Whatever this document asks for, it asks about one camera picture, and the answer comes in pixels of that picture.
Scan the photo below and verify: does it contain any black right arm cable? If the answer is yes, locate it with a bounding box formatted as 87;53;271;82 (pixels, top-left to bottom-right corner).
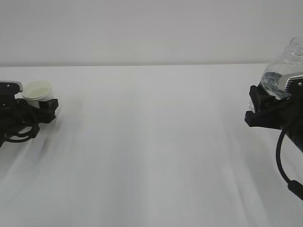
276;129;303;201

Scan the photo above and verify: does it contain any clear water bottle green label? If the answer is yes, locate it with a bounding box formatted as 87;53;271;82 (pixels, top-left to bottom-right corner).
248;36;303;113

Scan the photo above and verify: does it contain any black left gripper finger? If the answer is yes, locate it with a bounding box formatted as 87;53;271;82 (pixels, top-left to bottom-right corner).
38;99;59;123

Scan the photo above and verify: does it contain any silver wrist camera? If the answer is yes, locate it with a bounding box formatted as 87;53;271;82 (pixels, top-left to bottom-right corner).
278;72;303;95
0;80;23;94

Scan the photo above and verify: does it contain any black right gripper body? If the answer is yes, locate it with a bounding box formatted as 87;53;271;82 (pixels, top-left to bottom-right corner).
257;78;303;133

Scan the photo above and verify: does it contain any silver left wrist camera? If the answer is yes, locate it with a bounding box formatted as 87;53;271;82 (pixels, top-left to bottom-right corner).
0;80;23;94

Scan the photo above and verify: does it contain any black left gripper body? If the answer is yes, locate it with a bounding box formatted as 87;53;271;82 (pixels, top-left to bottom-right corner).
0;94;40;139

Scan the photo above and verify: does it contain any white paper cup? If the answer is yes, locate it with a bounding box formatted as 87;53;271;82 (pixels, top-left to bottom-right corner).
21;80;53;108

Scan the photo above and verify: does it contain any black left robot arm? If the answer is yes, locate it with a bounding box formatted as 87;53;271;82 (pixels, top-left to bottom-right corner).
0;94;59;145

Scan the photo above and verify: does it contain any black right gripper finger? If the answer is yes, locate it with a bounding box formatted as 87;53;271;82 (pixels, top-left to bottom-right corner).
244;111;275;128
249;85;270;111

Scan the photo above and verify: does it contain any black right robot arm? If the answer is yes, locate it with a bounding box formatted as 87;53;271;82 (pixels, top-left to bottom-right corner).
245;78;303;150

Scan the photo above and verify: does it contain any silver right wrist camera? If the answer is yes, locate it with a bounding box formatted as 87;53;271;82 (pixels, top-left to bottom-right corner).
278;72;303;95

